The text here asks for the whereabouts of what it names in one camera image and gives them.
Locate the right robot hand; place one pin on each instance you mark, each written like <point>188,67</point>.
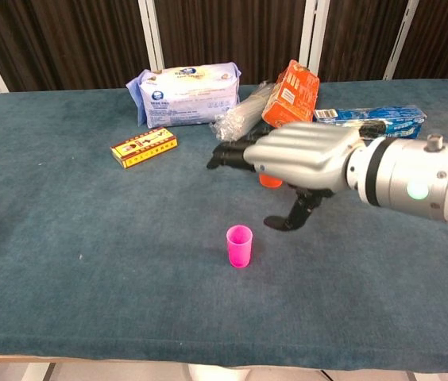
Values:
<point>299,155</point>

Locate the orange plastic cup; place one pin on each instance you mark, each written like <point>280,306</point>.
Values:
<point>269,182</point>

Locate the orange cracker box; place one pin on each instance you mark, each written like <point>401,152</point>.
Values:
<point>293,95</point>

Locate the clear straw bundle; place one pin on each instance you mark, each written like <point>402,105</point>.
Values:
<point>240,115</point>

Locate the blue cookie pack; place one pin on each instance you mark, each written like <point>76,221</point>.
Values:
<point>387,117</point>

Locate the pink plastic cup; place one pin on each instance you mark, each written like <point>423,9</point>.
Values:
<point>239,248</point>

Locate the white blue tissue pack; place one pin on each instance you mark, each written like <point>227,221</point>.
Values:
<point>188,95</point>

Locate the dark brown partition panel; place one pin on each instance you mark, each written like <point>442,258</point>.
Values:
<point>232,31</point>
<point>69,39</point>
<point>446,35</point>
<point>359,35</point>

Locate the small yellow red box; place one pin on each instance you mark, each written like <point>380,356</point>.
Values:
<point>144,147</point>

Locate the blue table cloth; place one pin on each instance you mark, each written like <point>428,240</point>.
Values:
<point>89,238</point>

